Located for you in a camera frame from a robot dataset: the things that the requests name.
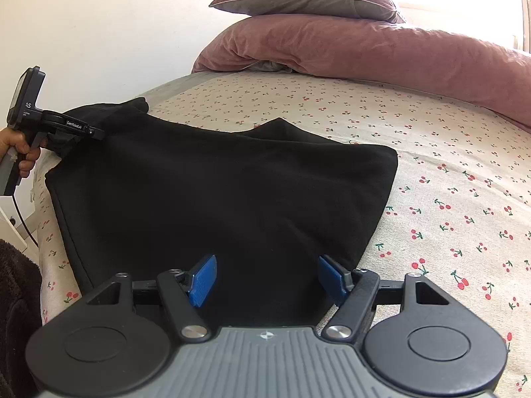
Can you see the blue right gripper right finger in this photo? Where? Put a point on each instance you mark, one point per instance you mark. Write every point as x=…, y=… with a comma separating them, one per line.
x=335, y=279

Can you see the pink grey pillow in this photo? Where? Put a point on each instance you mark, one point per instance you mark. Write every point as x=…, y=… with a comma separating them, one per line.
x=379, y=10

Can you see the person's left hand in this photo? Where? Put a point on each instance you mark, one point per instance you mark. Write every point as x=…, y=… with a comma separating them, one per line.
x=13, y=138

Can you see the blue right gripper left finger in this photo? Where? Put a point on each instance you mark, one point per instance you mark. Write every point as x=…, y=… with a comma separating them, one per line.
x=199, y=281

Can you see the dark brown fuzzy garment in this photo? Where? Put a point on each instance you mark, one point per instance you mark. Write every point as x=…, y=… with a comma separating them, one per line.
x=20, y=317

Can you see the pink folded duvet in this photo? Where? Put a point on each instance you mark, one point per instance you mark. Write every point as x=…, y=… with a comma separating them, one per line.
x=430, y=61

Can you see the black pants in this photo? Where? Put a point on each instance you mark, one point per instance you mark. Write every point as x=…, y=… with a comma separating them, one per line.
x=154, y=195

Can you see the beige curtain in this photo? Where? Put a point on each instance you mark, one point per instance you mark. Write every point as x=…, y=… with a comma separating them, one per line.
x=523, y=8

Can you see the cherry print bed sheet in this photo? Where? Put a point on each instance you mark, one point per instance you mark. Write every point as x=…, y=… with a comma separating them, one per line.
x=440, y=305

